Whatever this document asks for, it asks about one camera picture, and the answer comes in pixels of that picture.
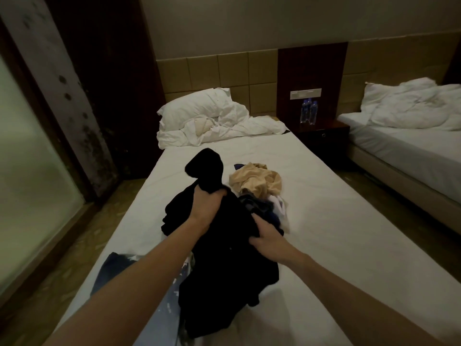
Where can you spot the dark wooden wall panel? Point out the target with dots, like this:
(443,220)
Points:
(312,75)

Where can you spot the beige garment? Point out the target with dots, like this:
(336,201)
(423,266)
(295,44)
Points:
(256,180)

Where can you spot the blue patterned garment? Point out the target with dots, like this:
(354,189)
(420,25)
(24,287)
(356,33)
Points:
(144,306)

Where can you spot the person's left forearm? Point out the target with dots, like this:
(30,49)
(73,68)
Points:
(122,288)

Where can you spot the person's right forearm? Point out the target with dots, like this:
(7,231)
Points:
(360,302)

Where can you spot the person's left hand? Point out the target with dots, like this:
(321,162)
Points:
(205,208)

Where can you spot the person's right hand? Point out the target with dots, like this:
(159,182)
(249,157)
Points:
(271,241)

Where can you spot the clear water bottle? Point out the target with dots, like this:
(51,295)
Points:
(313,112)
(305,111)

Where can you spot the padded beige headboard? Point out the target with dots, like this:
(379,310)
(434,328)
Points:
(223,81)

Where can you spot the dark wooden nightstand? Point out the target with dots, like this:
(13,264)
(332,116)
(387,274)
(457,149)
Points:
(322,140)

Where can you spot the dark blue garment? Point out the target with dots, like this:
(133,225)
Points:
(260,207)

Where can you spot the white pillow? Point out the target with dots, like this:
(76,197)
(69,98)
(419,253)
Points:
(196,106)

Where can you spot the bed with grey sheet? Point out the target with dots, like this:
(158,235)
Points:
(407,158)

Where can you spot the white wall switch panel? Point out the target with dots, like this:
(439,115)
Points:
(305,93)

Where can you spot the dark curtain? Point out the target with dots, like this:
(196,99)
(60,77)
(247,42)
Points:
(108,86)

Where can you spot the crumpled white duvet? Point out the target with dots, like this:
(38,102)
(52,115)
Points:
(414,102)
(219,129)

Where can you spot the black garment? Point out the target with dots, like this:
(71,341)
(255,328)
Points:
(223,255)

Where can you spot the bed with white sheet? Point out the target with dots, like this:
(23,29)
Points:
(324,230)

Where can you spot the frosted glass window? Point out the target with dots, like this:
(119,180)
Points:
(32,183)

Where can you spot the person's right thumb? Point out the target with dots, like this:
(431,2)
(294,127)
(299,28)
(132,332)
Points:
(258,221)

